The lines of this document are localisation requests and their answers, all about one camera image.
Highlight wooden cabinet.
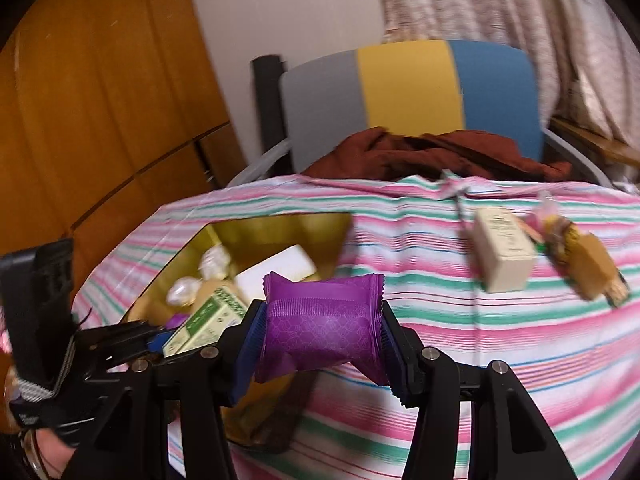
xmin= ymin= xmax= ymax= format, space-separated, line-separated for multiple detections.
xmin=0 ymin=0 xmax=248 ymax=271

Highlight beige cardboard box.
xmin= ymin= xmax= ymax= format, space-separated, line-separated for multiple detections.
xmin=472 ymin=208 xmax=540 ymax=293

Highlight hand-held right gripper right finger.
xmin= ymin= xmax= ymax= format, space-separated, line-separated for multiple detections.
xmin=380 ymin=302 xmax=568 ymax=480

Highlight wooden shelf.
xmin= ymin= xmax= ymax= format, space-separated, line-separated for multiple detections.
xmin=550 ymin=117 xmax=640 ymax=171

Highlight black rolled mat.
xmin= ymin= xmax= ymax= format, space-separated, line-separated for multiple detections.
xmin=250 ymin=55 xmax=291 ymax=171

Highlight green label box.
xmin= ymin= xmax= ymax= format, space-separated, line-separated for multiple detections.
xmin=161 ymin=285 xmax=251 ymax=358

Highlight white crinkled plastic ball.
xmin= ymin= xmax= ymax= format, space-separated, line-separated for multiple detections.
xmin=166 ymin=276 xmax=201 ymax=307
xmin=200 ymin=245 xmax=232 ymax=278

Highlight person's left forearm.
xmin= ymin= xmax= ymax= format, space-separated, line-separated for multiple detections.
xmin=0 ymin=425 xmax=76 ymax=480

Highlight white block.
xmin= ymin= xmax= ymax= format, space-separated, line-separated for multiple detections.
xmin=234 ymin=244 xmax=318 ymax=301

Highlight brown jacket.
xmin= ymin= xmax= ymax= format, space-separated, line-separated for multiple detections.
xmin=302 ymin=127 xmax=573 ymax=182

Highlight grey yellow blue chair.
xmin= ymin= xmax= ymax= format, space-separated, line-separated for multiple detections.
xmin=227 ymin=39 xmax=611 ymax=186

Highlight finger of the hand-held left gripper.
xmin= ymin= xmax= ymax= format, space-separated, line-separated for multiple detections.
xmin=95 ymin=342 xmax=168 ymax=376
xmin=75 ymin=320 xmax=166 ymax=348

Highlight wrist bracelets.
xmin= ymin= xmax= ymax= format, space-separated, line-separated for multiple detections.
xmin=17 ymin=430 xmax=51 ymax=480

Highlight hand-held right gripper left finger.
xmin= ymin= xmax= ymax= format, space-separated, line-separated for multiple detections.
xmin=70 ymin=299 xmax=268 ymax=480

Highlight gold tin box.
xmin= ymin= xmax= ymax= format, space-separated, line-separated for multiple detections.
xmin=120 ymin=212 xmax=353 ymax=456

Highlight striped tablecloth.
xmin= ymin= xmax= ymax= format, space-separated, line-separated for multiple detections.
xmin=70 ymin=172 xmax=640 ymax=480

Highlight patterned beige curtain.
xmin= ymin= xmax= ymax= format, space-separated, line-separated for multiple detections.
xmin=370 ymin=0 xmax=640 ymax=146

